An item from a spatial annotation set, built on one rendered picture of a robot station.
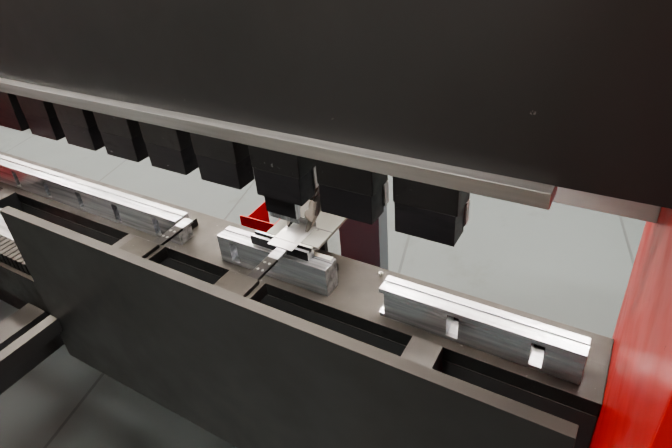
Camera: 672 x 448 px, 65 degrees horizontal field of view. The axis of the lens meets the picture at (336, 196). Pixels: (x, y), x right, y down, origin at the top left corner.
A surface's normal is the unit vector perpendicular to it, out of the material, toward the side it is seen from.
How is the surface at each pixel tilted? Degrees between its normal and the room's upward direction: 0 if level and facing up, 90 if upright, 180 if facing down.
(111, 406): 0
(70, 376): 0
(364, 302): 0
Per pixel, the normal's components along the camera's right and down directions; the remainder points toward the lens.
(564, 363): -0.50, 0.49
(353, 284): -0.07, -0.84
